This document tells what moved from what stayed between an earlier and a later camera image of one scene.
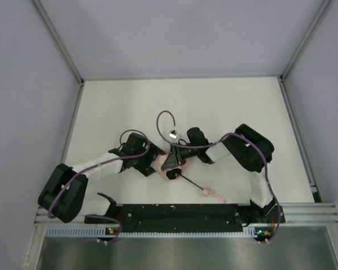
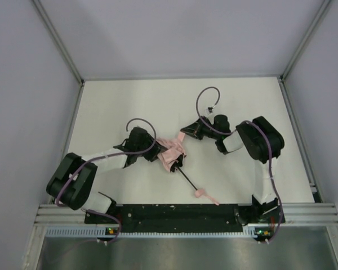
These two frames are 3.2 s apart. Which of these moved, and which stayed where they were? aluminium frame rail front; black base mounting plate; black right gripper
Moved: black right gripper
Stayed: aluminium frame rail front; black base mounting plate
